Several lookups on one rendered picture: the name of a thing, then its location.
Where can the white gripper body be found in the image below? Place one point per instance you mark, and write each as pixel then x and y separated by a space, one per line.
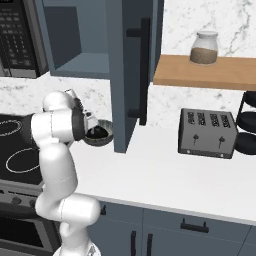
pixel 91 122

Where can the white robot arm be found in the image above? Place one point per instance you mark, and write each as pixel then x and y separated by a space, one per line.
pixel 55 166

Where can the blue cabinet door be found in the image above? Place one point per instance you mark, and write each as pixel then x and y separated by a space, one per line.
pixel 121 83

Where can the black stove with hob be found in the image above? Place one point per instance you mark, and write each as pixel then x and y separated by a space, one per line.
pixel 16 160

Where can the blue drawer front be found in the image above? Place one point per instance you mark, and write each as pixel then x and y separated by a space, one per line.
pixel 123 209
pixel 213 221

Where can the grey stove knob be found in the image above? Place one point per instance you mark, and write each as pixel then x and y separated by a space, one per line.
pixel 32 203
pixel 16 200

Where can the black microwave oven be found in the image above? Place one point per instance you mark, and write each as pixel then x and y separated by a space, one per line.
pixel 16 36

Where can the dark grey four-slot toaster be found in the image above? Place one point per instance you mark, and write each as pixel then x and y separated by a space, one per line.
pixel 206 133

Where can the blue base cupboard door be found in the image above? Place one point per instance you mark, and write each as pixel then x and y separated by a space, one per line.
pixel 115 238
pixel 200 245

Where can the glass jar with brown contents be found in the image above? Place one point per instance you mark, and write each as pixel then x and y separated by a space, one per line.
pixel 204 50

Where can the black tiered stand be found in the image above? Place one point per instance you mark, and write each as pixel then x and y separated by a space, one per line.
pixel 247 123

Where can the blue open wall cabinet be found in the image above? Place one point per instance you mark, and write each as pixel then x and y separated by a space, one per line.
pixel 85 65

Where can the wooden wall shelf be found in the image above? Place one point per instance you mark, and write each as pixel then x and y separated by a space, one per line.
pixel 206 73

